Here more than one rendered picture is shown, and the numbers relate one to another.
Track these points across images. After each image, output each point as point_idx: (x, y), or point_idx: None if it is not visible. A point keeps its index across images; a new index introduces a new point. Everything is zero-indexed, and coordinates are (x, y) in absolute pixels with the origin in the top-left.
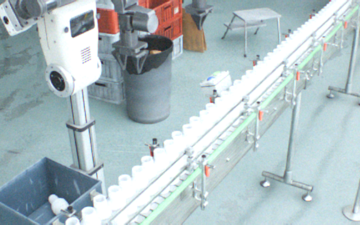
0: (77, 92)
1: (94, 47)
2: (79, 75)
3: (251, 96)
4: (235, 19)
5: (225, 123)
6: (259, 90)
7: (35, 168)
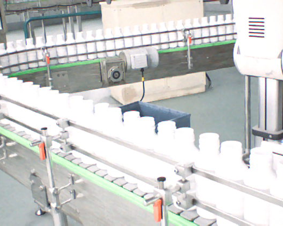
0: (259, 79)
1: (272, 22)
2: (243, 49)
3: (223, 196)
4: None
5: (139, 166)
6: (270, 221)
7: (177, 115)
